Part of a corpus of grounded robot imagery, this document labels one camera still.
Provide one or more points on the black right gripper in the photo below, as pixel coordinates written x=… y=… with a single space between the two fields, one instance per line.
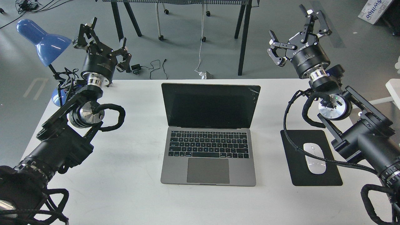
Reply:
x=309 y=54

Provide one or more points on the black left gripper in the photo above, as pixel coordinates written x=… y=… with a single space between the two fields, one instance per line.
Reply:
x=100 y=60

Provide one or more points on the grey laptop computer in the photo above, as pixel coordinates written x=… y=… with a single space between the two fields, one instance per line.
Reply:
x=208 y=141

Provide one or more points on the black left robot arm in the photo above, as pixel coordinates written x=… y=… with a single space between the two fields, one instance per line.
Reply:
x=66 y=136

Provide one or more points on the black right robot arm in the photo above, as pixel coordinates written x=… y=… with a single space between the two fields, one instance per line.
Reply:
x=362 y=134

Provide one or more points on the blue desk lamp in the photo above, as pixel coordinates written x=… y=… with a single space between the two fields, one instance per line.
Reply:
x=48 y=47

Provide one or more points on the cardboard box with blue print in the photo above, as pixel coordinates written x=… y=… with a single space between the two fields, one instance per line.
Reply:
x=373 y=10

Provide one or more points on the white furniture piece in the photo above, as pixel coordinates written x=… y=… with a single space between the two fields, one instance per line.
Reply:
x=391 y=93

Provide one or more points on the white computer mouse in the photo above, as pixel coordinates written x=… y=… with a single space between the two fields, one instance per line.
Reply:
x=314 y=165

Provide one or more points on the black mouse pad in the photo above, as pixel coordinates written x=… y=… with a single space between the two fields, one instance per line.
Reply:
x=299 y=172

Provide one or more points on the black power adapter with cable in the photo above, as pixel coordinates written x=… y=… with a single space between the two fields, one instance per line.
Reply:
x=137 y=67

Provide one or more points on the white power adapter with cable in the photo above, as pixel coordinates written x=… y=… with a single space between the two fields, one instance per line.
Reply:
x=202 y=75

